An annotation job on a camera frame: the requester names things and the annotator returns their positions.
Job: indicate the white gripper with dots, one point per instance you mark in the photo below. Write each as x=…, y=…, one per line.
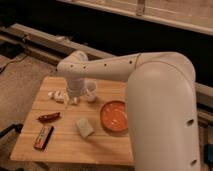
x=81, y=87

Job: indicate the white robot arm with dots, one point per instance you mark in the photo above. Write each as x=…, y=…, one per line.
x=160, y=104

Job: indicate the orange ceramic bowl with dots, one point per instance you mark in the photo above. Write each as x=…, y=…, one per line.
x=113, y=116

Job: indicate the white crumpled object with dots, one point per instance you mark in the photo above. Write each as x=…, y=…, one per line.
x=58, y=96

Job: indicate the pale green sponge block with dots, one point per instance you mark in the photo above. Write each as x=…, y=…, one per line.
x=84, y=127

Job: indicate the wooden cutting board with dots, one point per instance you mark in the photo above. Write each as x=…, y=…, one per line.
x=66, y=145

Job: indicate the dark candy bar wrapper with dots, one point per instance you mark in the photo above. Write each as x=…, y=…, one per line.
x=43, y=137

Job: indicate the blue object at edge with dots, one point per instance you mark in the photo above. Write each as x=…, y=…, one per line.
x=208, y=154

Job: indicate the black clamp handle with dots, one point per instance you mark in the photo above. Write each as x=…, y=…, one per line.
x=16, y=127

